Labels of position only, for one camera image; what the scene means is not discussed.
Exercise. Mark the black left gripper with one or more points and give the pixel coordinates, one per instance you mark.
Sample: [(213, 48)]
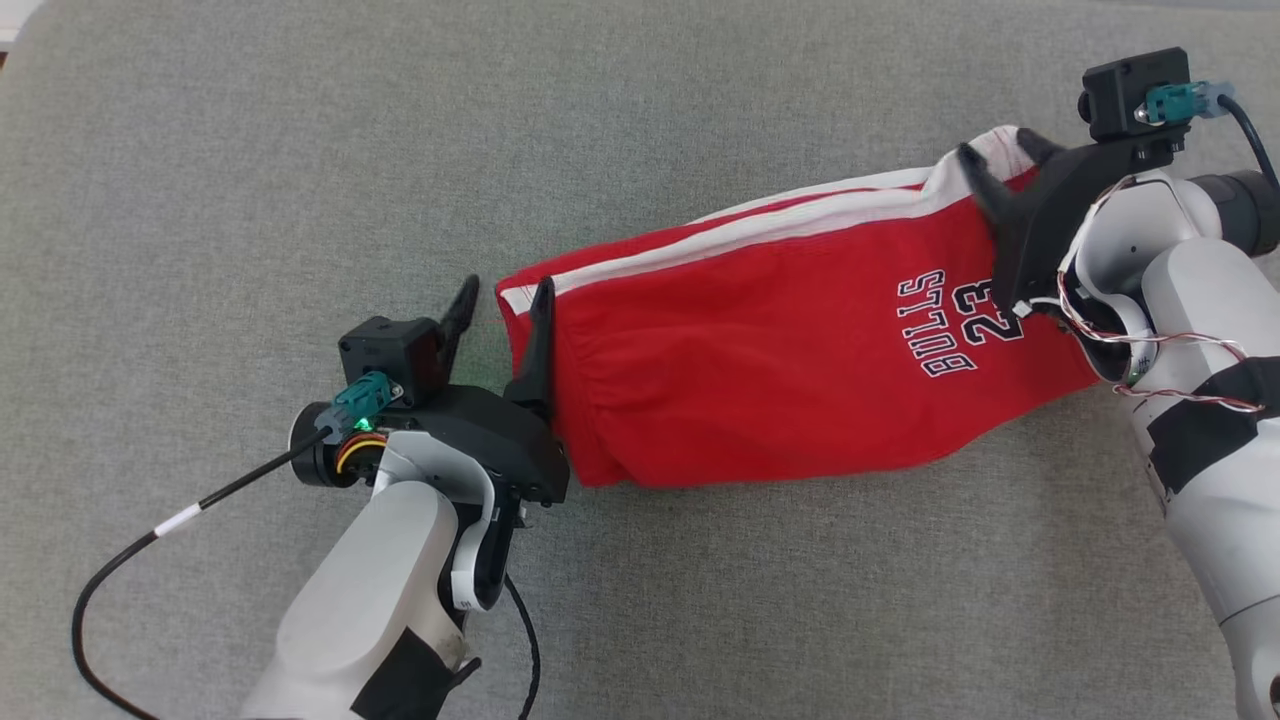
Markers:
[(490, 430)]

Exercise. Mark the red basketball shorts white stripes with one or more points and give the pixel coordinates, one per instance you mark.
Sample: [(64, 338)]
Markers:
[(750, 350)]

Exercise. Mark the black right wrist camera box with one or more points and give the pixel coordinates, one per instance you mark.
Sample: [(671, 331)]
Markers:
[(1130, 90)]

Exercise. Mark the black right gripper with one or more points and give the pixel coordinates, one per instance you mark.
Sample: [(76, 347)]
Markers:
[(1050, 220)]

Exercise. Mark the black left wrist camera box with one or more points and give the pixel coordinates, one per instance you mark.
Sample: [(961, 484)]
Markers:
[(390, 350)]

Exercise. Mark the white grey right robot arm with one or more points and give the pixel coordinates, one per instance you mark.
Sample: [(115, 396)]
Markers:
[(1190, 290)]

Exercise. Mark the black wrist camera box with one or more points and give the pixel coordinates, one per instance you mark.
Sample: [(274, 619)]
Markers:
[(1130, 90), (390, 350)]

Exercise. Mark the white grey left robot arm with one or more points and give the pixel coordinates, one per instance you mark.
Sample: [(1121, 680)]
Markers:
[(370, 590)]

